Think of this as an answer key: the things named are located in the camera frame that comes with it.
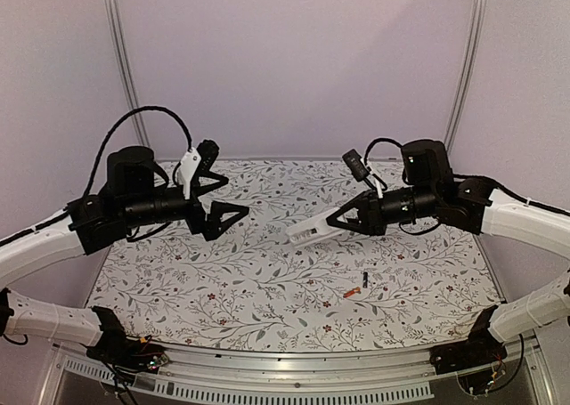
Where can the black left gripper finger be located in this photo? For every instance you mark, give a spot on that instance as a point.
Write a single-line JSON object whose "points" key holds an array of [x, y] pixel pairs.
{"points": [[221, 218], [204, 181]]}

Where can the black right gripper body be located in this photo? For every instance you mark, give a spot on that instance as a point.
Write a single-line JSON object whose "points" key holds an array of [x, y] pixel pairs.
{"points": [[371, 211]]}

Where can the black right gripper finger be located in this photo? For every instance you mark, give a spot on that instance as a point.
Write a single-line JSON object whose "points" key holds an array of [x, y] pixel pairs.
{"points": [[358, 205], [348, 223]]}

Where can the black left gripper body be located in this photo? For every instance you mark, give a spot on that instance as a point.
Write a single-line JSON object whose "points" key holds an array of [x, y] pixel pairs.
{"points": [[196, 221]]}

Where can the white remote control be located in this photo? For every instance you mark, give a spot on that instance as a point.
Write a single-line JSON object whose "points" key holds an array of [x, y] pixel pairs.
{"points": [[312, 230]]}

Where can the orange battery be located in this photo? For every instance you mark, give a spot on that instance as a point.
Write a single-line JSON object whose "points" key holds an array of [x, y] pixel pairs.
{"points": [[352, 292]]}

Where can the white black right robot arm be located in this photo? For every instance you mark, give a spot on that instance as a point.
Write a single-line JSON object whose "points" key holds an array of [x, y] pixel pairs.
{"points": [[475, 204]]}

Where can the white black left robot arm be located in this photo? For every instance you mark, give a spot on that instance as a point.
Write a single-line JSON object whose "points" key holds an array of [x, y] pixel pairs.
{"points": [[138, 192]]}

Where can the floral patterned table mat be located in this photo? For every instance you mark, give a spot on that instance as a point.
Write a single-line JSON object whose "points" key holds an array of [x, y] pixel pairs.
{"points": [[252, 290]]}

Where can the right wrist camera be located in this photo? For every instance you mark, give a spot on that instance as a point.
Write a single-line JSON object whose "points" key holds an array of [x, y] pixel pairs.
{"points": [[363, 172]]}

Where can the aluminium front rail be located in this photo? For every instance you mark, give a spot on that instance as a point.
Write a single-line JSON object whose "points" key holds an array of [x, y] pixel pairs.
{"points": [[197, 375]]}

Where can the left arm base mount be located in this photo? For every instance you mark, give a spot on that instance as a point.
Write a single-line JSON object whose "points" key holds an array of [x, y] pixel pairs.
{"points": [[117, 349]]}

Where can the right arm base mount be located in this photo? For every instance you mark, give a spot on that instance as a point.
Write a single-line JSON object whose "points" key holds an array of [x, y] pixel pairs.
{"points": [[478, 349]]}

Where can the left metal frame post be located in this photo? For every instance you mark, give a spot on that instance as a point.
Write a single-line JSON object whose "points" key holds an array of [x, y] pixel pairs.
{"points": [[119, 45]]}

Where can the metal frame post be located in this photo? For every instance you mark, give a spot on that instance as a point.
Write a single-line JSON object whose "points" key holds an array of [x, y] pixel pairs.
{"points": [[119, 45], [475, 29]]}

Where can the right metal frame post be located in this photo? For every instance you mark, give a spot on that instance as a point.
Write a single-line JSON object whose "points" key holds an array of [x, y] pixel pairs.
{"points": [[475, 29]]}

